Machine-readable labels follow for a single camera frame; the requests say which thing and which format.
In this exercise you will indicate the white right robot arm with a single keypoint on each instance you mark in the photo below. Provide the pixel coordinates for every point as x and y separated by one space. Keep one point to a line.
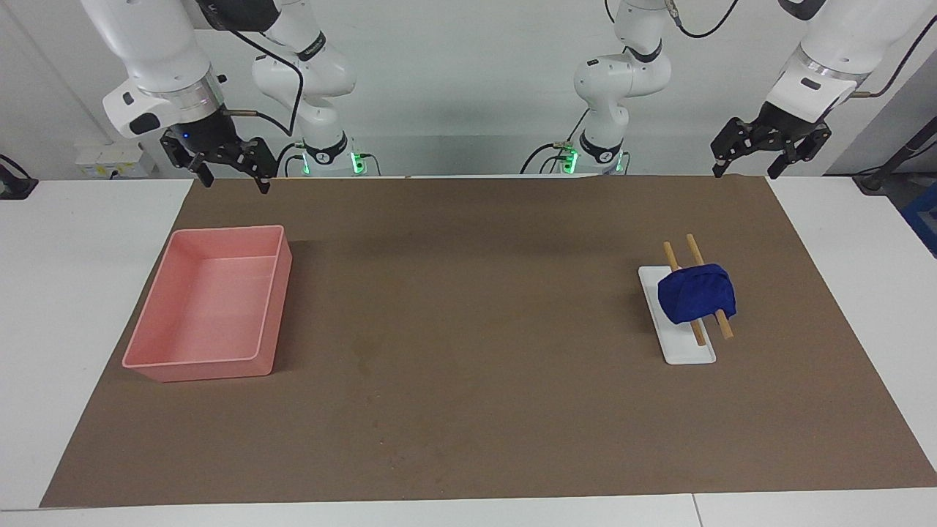
154 44

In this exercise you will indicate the blue crate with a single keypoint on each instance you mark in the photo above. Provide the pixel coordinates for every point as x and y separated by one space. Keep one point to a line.
924 219

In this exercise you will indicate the white wall socket box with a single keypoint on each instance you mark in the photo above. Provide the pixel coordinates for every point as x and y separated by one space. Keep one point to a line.
110 157

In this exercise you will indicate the wooden rack rod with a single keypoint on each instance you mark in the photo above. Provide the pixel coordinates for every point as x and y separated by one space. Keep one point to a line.
694 249
670 255

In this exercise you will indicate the blue towel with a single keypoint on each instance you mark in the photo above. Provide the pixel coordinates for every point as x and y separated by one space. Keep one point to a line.
695 293

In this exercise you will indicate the black table clamp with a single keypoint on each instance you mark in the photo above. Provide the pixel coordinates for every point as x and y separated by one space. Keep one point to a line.
15 187

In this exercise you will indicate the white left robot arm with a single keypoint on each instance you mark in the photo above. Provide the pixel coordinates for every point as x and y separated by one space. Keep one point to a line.
820 66

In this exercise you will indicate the brown table mat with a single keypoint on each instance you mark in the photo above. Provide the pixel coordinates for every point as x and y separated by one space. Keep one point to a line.
476 329

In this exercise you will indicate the pink plastic bin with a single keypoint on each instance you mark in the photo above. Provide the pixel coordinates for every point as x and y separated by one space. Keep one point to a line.
212 300

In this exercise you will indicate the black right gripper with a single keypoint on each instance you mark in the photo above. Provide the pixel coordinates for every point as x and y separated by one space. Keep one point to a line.
212 139

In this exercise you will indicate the white rack with wooden rods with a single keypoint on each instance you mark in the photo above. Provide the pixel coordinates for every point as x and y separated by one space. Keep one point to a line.
684 348

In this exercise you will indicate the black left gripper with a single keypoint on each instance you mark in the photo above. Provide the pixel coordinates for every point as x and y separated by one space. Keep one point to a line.
772 128

